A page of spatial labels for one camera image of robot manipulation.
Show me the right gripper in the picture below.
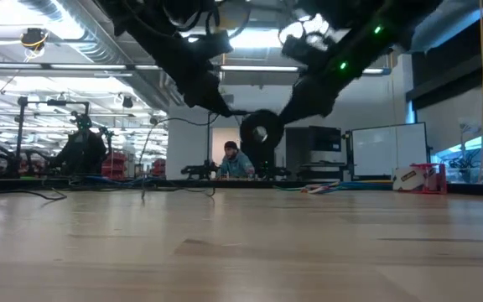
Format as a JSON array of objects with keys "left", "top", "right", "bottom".
[{"left": 278, "top": 15, "right": 394, "bottom": 126}]

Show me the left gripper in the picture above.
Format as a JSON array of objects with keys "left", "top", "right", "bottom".
[{"left": 138, "top": 20, "right": 250, "bottom": 118}]

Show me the black plastic spool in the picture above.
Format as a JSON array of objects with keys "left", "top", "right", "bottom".
[{"left": 239, "top": 109, "right": 285, "bottom": 151}]

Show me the long black cord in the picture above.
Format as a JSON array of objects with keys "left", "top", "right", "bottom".
[{"left": 0, "top": 109, "right": 249, "bottom": 202}]

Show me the black equipment cart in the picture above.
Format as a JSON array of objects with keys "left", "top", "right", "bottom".
[{"left": 285, "top": 124, "right": 351, "bottom": 181}]

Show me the person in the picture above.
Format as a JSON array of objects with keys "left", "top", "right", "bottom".
[
  {"left": 215, "top": 140, "right": 257, "bottom": 180},
  {"left": 52, "top": 111, "right": 109, "bottom": 175}
]

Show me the white whiteboard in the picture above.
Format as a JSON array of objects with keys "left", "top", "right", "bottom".
[{"left": 351, "top": 122, "right": 429, "bottom": 177}]

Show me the red tape dispenser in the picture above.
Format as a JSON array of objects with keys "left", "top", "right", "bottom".
[{"left": 392, "top": 163, "right": 449, "bottom": 195}]

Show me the long ceiling light bar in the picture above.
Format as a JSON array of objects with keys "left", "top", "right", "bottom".
[{"left": 0, "top": 61, "right": 392, "bottom": 77}]

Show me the black gantry frame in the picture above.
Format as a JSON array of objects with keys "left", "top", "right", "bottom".
[
  {"left": 205, "top": 109, "right": 270, "bottom": 181},
  {"left": 13, "top": 95, "right": 91, "bottom": 175}
]

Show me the red cable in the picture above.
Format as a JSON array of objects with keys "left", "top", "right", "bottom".
[{"left": 302, "top": 182, "right": 339, "bottom": 195}]

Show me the green cable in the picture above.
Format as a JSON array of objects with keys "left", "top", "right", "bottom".
[{"left": 273, "top": 184, "right": 309, "bottom": 195}]

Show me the colourful cable bundle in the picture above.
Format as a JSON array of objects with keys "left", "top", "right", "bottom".
[{"left": 316, "top": 179, "right": 393, "bottom": 190}]

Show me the silver ventilation duct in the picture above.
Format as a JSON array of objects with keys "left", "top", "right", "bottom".
[{"left": 17, "top": 0, "right": 186, "bottom": 108}]

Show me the thin blue data cable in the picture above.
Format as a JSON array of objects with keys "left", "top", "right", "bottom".
[{"left": 80, "top": 174, "right": 171, "bottom": 190}]

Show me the hanging yellow cord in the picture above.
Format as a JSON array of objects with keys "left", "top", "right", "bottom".
[{"left": 477, "top": 0, "right": 483, "bottom": 185}]

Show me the ceiling cord reel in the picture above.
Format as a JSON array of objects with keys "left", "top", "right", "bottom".
[{"left": 18, "top": 27, "right": 50, "bottom": 54}]

